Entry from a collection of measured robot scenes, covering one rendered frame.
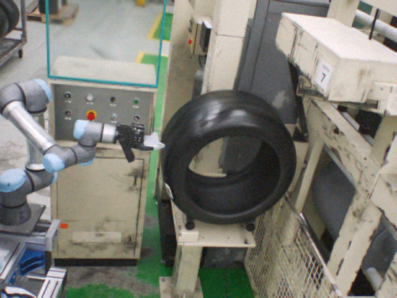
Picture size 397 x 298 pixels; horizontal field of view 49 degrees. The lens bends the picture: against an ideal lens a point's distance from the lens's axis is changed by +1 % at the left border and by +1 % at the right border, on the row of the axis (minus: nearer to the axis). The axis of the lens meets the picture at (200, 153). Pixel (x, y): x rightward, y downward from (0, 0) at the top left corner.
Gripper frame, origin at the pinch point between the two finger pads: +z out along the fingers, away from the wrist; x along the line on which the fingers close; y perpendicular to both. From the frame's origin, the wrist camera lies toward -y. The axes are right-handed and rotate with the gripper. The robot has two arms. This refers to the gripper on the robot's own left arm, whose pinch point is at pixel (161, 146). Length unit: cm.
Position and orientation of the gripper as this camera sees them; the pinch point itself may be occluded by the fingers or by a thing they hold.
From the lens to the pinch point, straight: 180.8
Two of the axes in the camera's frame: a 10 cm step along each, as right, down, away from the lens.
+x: -1.4, -4.9, 8.6
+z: 9.6, 1.5, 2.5
